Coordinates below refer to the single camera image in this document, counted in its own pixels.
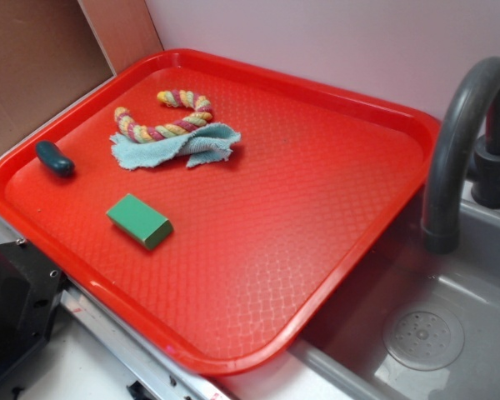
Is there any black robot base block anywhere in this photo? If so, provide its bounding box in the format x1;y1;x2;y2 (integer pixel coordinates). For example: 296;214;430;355
0;242;65;383

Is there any dark green plastic pickle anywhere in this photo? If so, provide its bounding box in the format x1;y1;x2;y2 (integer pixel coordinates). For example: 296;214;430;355
35;141;75;178

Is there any red plastic tray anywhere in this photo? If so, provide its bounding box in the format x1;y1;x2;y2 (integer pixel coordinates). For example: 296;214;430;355
0;50;439;376

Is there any light blue cloth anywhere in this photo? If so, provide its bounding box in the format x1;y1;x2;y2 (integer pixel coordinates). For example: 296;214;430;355
110;123;242;171

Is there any green wooden block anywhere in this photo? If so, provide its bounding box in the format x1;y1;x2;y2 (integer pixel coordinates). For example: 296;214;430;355
106;193;174;250

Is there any grey curved faucet spout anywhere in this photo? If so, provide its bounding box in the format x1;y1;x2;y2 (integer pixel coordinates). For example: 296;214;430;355
421;57;500;254

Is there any grey plastic sink basin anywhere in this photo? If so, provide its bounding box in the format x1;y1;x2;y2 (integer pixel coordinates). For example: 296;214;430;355
291;196;500;399

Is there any brown cardboard panel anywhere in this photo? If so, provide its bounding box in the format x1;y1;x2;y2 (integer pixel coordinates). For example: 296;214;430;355
0;1;163;157

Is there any multicolour twisted rope toy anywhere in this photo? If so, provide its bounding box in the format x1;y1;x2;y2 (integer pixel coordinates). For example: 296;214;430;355
113;89;213;144

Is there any dark grey faucet handle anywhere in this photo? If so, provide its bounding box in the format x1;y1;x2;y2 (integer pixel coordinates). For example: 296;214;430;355
472;94;500;209

